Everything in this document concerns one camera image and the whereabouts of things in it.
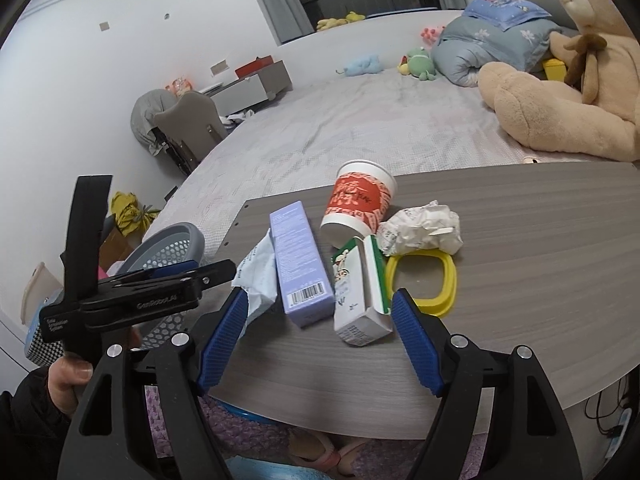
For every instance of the bed with checked sheet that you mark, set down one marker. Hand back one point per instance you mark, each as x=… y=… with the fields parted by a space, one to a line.
x=405 y=125

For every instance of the lavender carton box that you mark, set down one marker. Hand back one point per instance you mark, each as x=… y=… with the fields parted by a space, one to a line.
x=306 y=292

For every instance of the black white houndstooth box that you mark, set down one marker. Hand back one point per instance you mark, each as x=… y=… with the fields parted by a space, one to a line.
x=36 y=350

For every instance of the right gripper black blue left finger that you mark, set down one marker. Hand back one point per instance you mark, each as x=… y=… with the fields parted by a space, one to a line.
x=111 y=437

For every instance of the white blue plastic wrapper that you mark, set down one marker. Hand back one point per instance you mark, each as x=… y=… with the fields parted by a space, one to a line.
x=257 y=276

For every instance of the person's left hand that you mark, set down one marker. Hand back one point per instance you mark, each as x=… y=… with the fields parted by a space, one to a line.
x=67 y=377

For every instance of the yellow plush on windowsill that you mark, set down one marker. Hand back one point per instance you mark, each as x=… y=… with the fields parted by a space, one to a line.
x=329 y=23

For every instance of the white paper ball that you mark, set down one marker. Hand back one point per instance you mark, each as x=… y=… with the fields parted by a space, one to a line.
x=432 y=226

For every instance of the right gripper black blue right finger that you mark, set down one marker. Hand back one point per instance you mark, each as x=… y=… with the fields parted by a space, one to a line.
x=528 y=436

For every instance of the yellow plastic bag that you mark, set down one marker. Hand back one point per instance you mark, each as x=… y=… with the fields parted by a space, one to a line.
x=131 y=216

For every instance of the grey floating desk drawer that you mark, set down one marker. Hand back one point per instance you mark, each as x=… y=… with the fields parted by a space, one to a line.
x=263 y=86

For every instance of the white green milk carton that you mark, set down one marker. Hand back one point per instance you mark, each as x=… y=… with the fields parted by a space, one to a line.
x=362 y=306

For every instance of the green frog plush toy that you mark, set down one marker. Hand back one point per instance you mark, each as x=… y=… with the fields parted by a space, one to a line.
x=419 y=64

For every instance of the yellow plastic ring frame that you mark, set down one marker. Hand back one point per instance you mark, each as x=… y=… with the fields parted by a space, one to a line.
x=439 y=305

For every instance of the red white paper cup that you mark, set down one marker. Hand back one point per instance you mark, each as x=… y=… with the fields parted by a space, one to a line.
x=360 y=198

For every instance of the pink plush toy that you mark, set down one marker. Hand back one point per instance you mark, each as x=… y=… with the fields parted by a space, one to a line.
x=431 y=35

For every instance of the grey upholstered chair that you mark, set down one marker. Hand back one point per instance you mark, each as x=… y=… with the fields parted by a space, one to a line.
x=193 y=127

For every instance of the light blue plush toy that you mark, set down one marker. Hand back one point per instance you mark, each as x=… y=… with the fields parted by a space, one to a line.
x=369 y=65

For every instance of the red box on desk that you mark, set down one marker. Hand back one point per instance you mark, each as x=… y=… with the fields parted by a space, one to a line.
x=253 y=66

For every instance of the large beige teddy bear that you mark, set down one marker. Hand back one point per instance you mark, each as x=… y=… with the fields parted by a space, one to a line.
x=594 y=110

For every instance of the grey blue folded duvet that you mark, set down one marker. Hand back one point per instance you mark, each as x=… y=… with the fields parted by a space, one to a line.
x=467 y=44

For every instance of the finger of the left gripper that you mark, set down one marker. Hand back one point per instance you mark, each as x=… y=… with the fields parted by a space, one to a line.
x=200 y=274
x=161 y=272

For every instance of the brown cardboard box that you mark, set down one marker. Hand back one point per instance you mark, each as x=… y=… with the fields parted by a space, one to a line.
x=115 y=248

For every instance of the grey clothes on chair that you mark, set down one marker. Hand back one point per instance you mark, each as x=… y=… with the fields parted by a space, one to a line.
x=142 y=117

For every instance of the grey perforated trash basket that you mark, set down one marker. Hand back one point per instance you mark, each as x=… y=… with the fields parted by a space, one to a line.
x=175 y=249

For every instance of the blue patterned pillow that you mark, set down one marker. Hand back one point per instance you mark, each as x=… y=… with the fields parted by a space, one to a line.
x=505 y=14

